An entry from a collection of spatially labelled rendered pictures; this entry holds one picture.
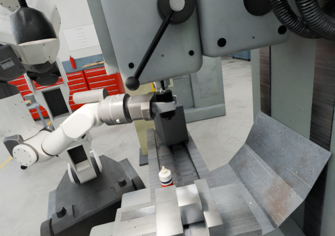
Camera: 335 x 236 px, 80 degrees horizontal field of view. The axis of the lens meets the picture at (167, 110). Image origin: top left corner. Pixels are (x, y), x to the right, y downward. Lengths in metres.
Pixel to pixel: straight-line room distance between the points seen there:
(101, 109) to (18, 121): 0.30
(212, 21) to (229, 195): 0.44
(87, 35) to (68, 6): 1.26
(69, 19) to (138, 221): 9.67
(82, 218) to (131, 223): 0.73
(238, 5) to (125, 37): 0.23
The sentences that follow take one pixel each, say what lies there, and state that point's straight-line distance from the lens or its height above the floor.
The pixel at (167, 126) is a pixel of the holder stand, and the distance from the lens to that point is 0.94.
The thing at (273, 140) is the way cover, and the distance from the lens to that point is 0.77.
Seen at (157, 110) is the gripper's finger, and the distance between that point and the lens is 0.54.
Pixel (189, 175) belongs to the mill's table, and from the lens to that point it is 0.79.
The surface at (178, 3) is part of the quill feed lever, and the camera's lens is 0.41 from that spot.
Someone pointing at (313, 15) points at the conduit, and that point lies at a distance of 0.35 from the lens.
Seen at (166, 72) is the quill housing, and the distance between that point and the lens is 0.44.
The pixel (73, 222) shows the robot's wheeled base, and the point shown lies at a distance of 1.31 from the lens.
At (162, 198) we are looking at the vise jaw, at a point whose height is 1.01.
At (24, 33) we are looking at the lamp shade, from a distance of 0.46.
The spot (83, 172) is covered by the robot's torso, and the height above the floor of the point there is 0.72.
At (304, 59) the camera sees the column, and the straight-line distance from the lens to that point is 0.63.
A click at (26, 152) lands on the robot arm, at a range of 0.77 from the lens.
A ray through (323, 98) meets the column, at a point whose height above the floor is 1.20.
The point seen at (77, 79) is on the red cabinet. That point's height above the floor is 0.83.
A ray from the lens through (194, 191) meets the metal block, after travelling 0.53.
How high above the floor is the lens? 1.40
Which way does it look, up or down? 20 degrees down
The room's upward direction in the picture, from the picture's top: 11 degrees counter-clockwise
